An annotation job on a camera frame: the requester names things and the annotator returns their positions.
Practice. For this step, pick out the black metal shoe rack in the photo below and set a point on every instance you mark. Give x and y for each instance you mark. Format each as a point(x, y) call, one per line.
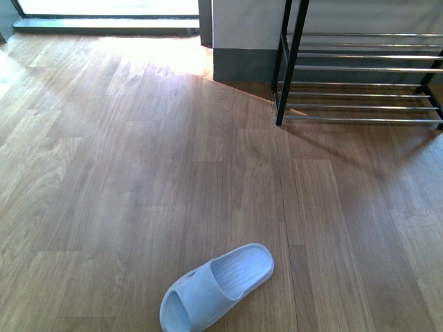
point(336, 74)

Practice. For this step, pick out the light blue slipper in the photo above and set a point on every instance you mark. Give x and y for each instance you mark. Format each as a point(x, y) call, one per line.
point(202, 296)

